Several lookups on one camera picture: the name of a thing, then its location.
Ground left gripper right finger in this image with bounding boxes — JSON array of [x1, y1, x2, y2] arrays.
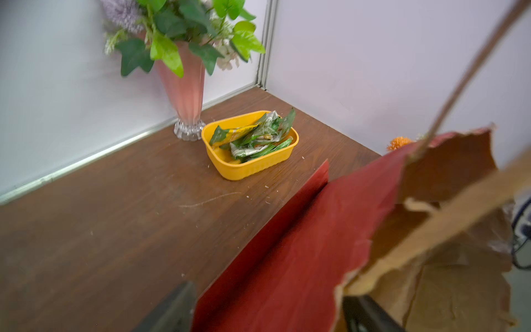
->
[[342, 295, 405, 332]]

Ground yellow plastic tray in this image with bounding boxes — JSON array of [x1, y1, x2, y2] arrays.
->
[[201, 109, 300, 181]]

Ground green condiment packets pile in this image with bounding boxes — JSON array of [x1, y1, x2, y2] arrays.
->
[[209, 109, 296, 163]]

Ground orange white flower pot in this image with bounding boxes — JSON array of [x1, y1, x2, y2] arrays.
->
[[387, 136, 415, 152]]

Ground pink vase green plant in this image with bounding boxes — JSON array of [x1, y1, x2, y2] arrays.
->
[[100, 0, 266, 141]]

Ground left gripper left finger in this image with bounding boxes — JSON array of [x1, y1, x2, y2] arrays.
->
[[133, 281, 197, 332]]

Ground red brown paper bag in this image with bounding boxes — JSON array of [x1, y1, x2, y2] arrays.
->
[[192, 1, 530, 331]]

